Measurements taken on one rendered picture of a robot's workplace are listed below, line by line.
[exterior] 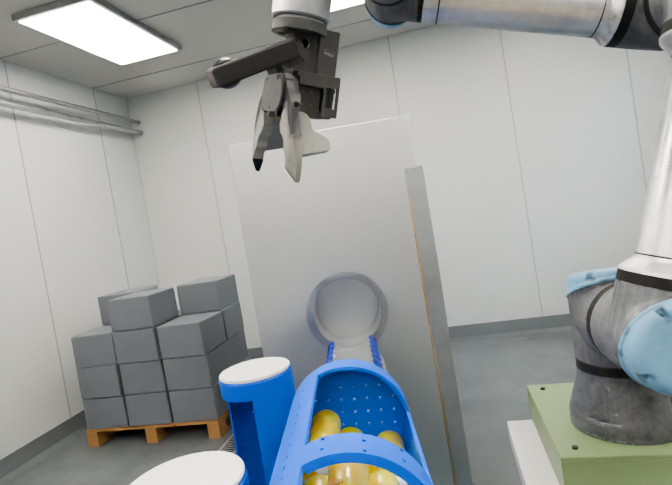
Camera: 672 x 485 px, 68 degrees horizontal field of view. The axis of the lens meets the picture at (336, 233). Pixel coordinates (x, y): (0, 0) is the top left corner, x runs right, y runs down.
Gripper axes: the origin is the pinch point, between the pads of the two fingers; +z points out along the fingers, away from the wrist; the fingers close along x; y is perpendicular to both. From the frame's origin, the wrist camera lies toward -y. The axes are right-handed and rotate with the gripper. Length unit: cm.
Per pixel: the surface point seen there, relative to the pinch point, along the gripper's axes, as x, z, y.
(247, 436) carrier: 114, 116, 43
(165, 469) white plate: 48, 76, -2
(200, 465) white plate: 44, 74, 6
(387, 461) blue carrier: -10.6, 39.2, 18.3
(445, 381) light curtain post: 59, 71, 94
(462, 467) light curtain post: 51, 100, 100
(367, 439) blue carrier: -5.2, 39.0, 18.1
